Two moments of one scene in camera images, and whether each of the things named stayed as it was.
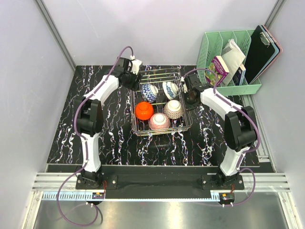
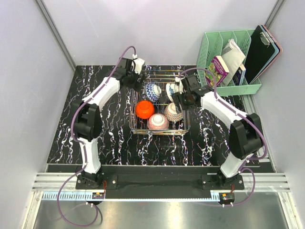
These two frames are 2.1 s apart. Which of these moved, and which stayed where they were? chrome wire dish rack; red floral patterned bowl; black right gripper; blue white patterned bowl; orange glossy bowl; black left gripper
Moved: black right gripper; blue white patterned bowl
Stayed: orange glossy bowl; red floral patterned bowl; black left gripper; chrome wire dish rack
